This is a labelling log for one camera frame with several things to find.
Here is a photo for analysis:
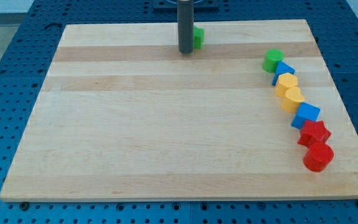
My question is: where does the red star block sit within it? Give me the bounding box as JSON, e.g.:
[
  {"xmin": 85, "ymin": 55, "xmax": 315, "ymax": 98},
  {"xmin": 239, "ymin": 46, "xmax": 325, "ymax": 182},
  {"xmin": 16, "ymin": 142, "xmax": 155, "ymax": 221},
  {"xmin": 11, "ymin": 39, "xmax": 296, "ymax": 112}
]
[{"xmin": 297, "ymin": 120, "xmax": 331, "ymax": 147}]

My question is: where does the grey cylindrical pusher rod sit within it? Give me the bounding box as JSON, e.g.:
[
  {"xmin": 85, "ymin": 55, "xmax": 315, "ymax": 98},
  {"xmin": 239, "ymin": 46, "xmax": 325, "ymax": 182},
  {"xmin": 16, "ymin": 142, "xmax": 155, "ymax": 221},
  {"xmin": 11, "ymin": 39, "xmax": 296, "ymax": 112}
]
[{"xmin": 177, "ymin": 0, "xmax": 194, "ymax": 54}]

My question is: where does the yellow heart block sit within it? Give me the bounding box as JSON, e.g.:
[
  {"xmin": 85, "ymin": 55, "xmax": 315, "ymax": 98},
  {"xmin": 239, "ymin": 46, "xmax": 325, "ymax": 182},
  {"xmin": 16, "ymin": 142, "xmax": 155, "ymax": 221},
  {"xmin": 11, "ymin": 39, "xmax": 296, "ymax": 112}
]
[{"xmin": 280, "ymin": 86, "xmax": 305, "ymax": 114}]

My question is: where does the blue cube block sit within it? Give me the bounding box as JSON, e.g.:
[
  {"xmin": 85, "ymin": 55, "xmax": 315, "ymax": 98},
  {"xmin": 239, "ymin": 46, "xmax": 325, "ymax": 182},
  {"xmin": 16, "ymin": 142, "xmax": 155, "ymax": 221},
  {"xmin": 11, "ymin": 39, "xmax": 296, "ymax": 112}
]
[{"xmin": 291, "ymin": 103, "xmax": 321, "ymax": 129}]

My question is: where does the blue triangle block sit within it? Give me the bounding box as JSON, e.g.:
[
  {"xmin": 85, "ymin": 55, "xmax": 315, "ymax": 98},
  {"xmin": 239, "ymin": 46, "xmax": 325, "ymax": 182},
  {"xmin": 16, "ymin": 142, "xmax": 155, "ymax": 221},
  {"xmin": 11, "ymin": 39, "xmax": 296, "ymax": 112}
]
[{"xmin": 272, "ymin": 60, "xmax": 295, "ymax": 86}]

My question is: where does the green cylinder block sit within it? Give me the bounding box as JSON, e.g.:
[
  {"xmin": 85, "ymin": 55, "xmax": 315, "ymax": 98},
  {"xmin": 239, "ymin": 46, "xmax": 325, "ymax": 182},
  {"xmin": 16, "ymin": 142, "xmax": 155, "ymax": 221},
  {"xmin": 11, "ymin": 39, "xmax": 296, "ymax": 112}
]
[{"xmin": 262, "ymin": 49, "xmax": 285, "ymax": 73}]

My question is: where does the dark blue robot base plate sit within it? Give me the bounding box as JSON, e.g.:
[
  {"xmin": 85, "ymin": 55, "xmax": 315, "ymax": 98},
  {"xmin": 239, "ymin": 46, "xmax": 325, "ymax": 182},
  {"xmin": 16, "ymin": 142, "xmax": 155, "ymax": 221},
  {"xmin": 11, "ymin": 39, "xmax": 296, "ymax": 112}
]
[{"xmin": 152, "ymin": 0, "xmax": 220, "ymax": 12}]

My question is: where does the yellow hexagon block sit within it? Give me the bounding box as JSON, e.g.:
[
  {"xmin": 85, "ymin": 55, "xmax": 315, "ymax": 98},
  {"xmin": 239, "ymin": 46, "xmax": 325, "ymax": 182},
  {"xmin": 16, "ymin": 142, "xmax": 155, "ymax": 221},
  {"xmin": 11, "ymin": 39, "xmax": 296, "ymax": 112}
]
[{"xmin": 275, "ymin": 73, "xmax": 298, "ymax": 98}]

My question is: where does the red cylinder block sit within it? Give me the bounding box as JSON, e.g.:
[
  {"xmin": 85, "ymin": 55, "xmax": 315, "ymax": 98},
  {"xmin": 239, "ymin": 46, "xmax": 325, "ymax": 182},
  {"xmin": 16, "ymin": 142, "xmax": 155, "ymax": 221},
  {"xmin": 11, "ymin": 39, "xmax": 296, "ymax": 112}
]
[{"xmin": 303, "ymin": 142, "xmax": 334, "ymax": 172}]

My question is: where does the light wooden board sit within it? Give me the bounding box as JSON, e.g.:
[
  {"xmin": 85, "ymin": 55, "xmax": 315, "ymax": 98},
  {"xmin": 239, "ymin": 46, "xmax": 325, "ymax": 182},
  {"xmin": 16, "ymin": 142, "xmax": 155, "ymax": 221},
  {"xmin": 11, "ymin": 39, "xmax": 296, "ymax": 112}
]
[{"xmin": 0, "ymin": 19, "xmax": 358, "ymax": 203}]

